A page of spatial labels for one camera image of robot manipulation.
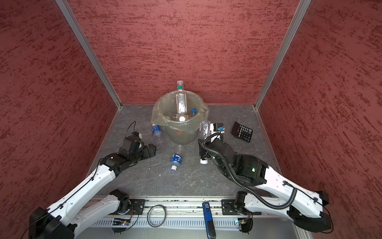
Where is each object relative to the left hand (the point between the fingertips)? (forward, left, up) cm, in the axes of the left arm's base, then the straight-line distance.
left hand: (148, 153), depth 81 cm
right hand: (-5, -29, +18) cm, 35 cm away
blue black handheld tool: (-30, -33, -7) cm, 45 cm away
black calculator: (+21, -60, -10) cm, 64 cm away
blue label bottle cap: (+18, 0, -7) cm, 19 cm away
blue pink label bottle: (+27, -25, +5) cm, 37 cm away
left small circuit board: (-31, +11, -14) cm, 36 cm away
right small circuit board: (-30, -50, -12) cm, 59 cm away
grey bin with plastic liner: (+9, -18, +12) cm, 23 cm away
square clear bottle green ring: (+28, -18, +15) cm, 37 cm away
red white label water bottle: (+12, -19, +17) cm, 28 cm away
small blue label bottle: (-1, -15, -6) cm, 16 cm away
